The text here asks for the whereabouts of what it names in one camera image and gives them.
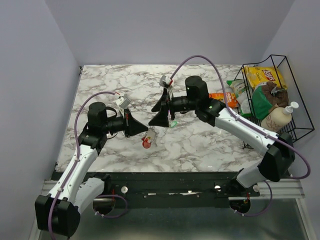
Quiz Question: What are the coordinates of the yellow chips bag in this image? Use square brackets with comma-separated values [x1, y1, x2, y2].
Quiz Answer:
[242, 66, 288, 90]

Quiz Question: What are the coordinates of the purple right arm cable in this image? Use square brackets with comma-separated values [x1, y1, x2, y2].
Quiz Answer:
[168, 55, 311, 217]

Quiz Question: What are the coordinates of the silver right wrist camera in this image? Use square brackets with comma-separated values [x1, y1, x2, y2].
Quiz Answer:
[159, 75, 174, 98]

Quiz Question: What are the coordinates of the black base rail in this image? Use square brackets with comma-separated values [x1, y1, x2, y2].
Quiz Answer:
[82, 171, 261, 210]

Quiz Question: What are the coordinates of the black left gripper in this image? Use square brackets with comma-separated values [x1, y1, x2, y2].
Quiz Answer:
[102, 108, 149, 138]

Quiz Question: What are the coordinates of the brown crumpled bag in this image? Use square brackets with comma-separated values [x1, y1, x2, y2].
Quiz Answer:
[264, 81, 289, 108]

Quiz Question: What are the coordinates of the cream lotion pump bottle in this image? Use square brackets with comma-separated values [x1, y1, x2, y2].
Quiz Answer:
[260, 101, 299, 132]

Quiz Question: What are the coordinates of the white green snack bag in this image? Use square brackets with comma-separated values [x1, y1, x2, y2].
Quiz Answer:
[226, 79, 252, 118]

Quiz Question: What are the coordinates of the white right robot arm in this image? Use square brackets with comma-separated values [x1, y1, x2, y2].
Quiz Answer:
[148, 75, 295, 196]

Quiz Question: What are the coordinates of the black wire rack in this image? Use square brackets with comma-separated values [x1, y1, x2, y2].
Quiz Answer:
[234, 54, 315, 143]

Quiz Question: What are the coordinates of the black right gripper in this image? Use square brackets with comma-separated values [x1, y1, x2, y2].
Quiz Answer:
[148, 87, 199, 128]

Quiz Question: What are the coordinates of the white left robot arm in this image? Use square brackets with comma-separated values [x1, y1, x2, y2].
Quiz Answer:
[35, 102, 148, 238]

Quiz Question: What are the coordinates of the red handled steel key organizer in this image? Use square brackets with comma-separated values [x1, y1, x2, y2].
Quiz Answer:
[141, 126, 158, 149]

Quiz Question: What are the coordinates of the orange razor box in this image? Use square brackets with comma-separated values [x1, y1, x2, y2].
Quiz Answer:
[208, 92, 240, 109]

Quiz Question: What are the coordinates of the green key tag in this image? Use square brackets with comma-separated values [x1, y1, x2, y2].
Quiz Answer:
[169, 121, 178, 128]

